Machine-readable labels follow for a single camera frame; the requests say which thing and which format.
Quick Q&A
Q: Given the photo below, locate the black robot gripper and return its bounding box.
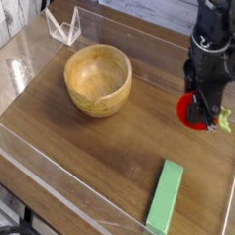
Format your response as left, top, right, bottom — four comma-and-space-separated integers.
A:
184, 34, 235, 132

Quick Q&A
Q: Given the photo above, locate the red felt strawberry toy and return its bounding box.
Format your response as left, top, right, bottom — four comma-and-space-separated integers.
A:
175, 89, 234, 137

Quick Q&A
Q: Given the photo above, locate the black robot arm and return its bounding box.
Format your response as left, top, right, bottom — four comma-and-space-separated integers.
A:
176, 0, 235, 131

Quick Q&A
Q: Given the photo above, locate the wooden bowl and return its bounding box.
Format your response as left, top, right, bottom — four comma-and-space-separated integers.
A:
63, 44, 133, 118

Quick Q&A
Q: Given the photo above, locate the green rectangular block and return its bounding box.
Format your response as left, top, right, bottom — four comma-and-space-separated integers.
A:
146, 160, 183, 235

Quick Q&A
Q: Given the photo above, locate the clear acrylic tray wall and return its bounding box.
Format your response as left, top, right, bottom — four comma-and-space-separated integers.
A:
0, 123, 156, 235

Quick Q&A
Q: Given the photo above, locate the clear acrylic corner bracket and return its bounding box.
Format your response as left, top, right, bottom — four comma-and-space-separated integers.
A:
45, 7, 81, 46

